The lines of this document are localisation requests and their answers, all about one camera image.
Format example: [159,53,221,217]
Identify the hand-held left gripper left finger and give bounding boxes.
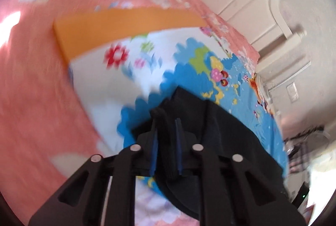
[28,121,159,226]

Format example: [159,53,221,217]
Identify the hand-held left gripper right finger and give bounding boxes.
[175,118,307,226]

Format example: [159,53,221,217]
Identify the black pants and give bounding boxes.
[130,86,289,221]

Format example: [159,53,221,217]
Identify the striped curtain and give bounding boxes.
[287,142,311,175]

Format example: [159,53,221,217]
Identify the grey desk fan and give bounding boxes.
[285,125,330,153]

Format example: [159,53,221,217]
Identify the cartoon printed blanket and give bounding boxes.
[52,7,289,190]

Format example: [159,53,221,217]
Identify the yellow pillow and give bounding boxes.
[249,72,265,101]

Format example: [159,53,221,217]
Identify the pink floral pillow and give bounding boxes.
[199,12,260,66]

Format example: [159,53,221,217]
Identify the pink floral bedsheet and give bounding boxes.
[0,0,260,226]

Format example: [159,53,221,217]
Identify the wall socket panel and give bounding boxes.
[286,82,300,104]

